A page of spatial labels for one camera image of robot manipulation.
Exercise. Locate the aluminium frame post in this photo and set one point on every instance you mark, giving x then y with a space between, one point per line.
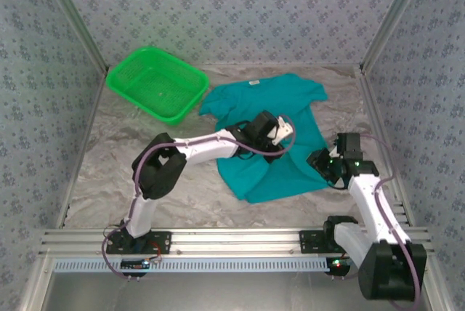
393 16
77 16

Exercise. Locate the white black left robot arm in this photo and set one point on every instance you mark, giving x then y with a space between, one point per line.
203 145

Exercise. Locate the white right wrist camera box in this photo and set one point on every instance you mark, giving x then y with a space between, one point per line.
334 149

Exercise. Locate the aluminium mounting rail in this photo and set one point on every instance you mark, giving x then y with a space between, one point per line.
236 242

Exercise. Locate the grey metal sheet panel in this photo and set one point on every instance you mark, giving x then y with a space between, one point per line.
236 293

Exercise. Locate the small black controller board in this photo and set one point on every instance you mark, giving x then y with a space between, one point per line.
338 265
132 265

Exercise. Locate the aluminium frame leg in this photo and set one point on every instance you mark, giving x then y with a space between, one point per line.
38 282

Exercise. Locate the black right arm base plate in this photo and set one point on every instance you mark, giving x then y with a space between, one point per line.
309 242

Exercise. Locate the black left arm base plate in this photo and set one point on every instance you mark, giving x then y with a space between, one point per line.
163 243

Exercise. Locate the aluminium table side rail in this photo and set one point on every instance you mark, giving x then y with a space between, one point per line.
375 107
91 118

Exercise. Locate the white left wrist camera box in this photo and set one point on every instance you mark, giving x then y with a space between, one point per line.
281 129

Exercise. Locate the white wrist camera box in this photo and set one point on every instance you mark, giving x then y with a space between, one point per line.
334 149
281 129

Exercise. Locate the green plastic mesh basket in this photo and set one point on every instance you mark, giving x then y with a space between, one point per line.
156 82

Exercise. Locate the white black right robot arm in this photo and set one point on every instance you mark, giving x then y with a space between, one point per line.
374 209

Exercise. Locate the teal t-shirt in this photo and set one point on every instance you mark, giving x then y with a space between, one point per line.
254 96

